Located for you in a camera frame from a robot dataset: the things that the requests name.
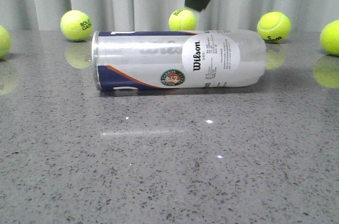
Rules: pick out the clear Wilson tennis ball can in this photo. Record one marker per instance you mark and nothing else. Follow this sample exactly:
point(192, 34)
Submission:
point(177, 59)

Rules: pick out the Roland Garros yellow tennis ball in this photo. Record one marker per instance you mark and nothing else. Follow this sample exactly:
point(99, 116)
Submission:
point(76, 25)

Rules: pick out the centre yellow tennis ball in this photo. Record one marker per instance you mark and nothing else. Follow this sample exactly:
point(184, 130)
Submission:
point(182, 19)

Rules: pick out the far-right yellow tennis ball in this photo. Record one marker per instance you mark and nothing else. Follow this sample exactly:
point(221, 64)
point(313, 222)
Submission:
point(329, 38)

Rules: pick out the far-left yellow tennis ball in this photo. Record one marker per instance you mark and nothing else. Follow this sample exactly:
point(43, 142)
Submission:
point(5, 42)

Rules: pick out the Wilson 3 yellow tennis ball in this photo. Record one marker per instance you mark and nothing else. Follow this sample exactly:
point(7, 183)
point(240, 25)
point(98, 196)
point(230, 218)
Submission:
point(274, 26)

